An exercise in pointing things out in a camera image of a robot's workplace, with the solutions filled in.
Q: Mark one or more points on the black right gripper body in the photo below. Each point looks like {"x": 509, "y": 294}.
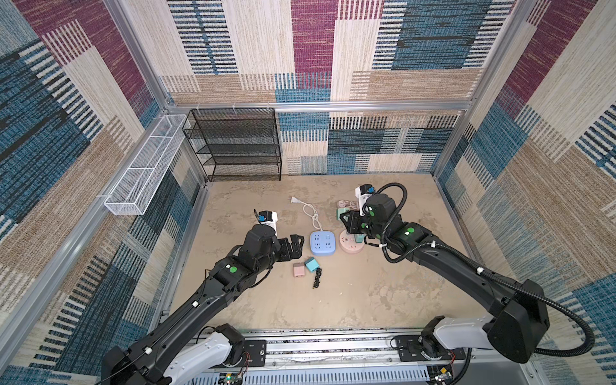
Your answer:
{"x": 358, "y": 224}

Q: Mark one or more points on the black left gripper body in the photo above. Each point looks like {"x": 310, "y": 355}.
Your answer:
{"x": 283, "y": 253}

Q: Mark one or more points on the pink charger adapter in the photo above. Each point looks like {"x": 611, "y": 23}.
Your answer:
{"x": 299, "y": 270}

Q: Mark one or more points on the blue charger adapter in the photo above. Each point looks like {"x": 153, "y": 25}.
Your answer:
{"x": 312, "y": 265}

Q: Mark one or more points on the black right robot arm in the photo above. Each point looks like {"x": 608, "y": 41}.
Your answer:
{"x": 517, "y": 316}

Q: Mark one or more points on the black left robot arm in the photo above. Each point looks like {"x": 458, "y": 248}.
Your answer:
{"x": 149, "y": 360}

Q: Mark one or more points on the pink round power strip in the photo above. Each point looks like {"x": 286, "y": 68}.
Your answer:
{"x": 350, "y": 247}

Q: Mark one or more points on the blue square power strip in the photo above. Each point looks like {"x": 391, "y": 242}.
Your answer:
{"x": 322, "y": 243}

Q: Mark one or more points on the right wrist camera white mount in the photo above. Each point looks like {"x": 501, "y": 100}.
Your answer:
{"x": 362, "y": 193}

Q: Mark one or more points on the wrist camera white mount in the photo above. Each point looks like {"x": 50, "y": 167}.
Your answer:
{"x": 362, "y": 193}
{"x": 267, "y": 223}

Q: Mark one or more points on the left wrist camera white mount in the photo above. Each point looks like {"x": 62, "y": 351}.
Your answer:
{"x": 267, "y": 223}

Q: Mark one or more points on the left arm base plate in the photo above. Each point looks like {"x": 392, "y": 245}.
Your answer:
{"x": 218, "y": 352}

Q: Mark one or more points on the black wire shelf rack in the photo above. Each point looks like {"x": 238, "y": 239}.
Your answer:
{"x": 236, "y": 144}

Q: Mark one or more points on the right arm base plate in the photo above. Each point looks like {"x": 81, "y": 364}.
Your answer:
{"x": 410, "y": 349}

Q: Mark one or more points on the white wire mesh basket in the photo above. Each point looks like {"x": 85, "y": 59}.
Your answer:
{"x": 133, "y": 193}

